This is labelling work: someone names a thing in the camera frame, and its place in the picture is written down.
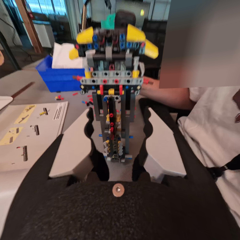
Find wooden post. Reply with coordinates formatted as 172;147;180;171
15;0;44;54

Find lego car chassis model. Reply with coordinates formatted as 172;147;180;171
69;24;159;163

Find black mesh office chair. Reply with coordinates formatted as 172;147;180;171
142;19;167;77

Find person's white shirt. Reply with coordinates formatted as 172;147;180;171
177;87;240;222

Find black and wooden stick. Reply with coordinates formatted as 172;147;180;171
81;0;89;31

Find person's right forearm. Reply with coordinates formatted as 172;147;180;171
140;82;194;111

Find scatter of small lego pins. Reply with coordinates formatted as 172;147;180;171
54;91;94;107

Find instruction card on stand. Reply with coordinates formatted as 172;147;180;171
0;50;14;111

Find white paper sheets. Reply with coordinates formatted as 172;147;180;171
51;43;84;69

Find lego instruction booklet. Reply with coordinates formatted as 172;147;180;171
0;101;69;225

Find blue plastic bin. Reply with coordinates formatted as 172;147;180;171
36;54;87;93

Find teal tote bag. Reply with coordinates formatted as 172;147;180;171
101;13;116;30

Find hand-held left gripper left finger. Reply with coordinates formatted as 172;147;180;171
49;107;110;182

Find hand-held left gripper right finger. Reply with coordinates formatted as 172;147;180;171
132;107;187;184

